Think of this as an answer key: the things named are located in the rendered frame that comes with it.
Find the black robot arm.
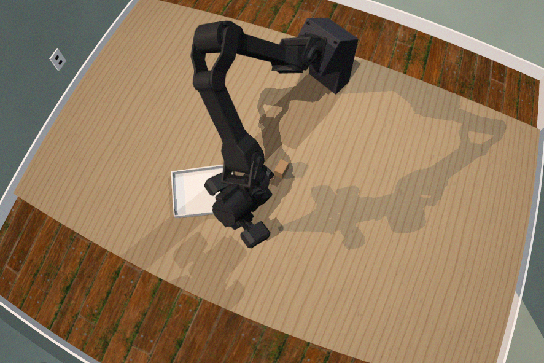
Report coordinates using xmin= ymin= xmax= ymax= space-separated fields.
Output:
xmin=190 ymin=20 xmax=327 ymax=226

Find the white tray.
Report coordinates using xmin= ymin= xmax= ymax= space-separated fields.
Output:
xmin=171 ymin=165 xmax=223 ymax=218

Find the brown block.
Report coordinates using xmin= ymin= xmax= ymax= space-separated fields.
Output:
xmin=274 ymin=159 xmax=289 ymax=179

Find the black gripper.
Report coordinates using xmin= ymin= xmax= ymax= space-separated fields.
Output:
xmin=204 ymin=173 xmax=270 ymax=248

